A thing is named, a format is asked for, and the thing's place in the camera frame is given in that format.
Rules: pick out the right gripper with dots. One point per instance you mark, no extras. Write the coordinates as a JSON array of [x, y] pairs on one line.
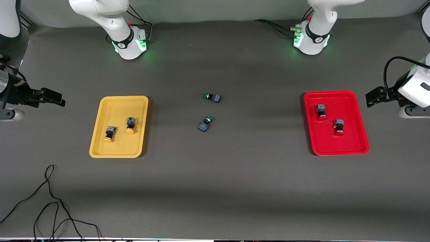
[[16, 93]]

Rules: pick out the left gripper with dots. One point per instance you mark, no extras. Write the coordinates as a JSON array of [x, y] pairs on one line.
[[391, 95]]

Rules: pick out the red push button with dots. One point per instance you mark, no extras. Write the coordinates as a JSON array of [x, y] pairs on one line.
[[339, 126], [321, 112]]

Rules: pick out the yellow push button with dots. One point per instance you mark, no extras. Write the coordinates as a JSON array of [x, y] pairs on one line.
[[130, 125], [110, 133]]

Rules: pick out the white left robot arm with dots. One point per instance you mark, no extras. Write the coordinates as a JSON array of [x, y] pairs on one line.
[[317, 23]]

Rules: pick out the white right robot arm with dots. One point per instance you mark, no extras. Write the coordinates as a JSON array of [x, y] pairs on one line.
[[117, 20]]

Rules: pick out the red plastic tray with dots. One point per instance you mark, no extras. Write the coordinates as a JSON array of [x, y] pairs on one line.
[[352, 141]]

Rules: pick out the black chair base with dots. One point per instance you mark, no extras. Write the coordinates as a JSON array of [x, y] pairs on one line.
[[4, 58]]

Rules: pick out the yellow plastic tray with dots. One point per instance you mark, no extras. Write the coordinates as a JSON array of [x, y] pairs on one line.
[[119, 144]]

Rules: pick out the green push button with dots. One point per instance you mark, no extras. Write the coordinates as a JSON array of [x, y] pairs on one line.
[[212, 97], [205, 123]]

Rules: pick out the dark grey table cloth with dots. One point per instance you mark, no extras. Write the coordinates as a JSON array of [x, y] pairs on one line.
[[215, 188]]

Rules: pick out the aluminium frame rail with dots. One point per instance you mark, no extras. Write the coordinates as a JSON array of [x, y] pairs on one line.
[[26, 19]]

